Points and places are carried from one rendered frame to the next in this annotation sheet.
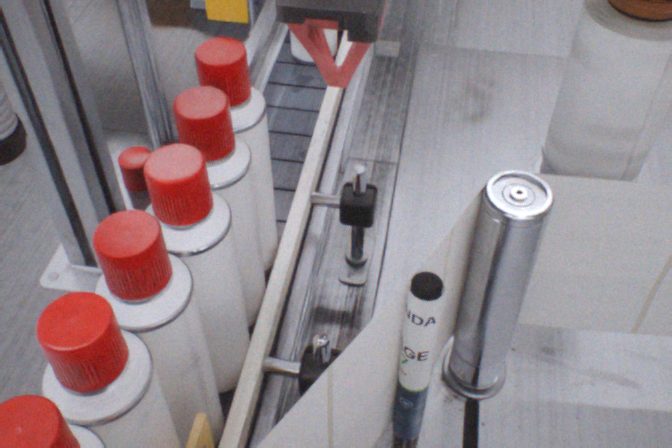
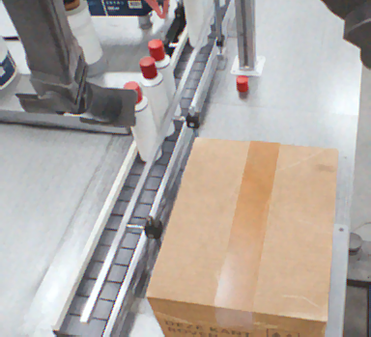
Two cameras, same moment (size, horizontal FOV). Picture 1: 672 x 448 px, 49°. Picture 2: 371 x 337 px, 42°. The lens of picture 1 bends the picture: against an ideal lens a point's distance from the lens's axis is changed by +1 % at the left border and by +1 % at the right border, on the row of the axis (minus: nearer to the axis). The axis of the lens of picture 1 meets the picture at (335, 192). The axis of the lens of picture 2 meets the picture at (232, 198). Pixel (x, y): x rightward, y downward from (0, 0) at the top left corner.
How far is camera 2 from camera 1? 164 cm
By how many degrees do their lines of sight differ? 82
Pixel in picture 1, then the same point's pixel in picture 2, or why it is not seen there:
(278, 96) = (187, 93)
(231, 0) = not seen: outside the picture
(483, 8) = (76, 181)
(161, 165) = not seen: outside the picture
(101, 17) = not seen: hidden behind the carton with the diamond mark
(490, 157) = (116, 72)
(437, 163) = (135, 70)
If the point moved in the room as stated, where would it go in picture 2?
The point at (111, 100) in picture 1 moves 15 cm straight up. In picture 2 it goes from (263, 120) to (262, 72)
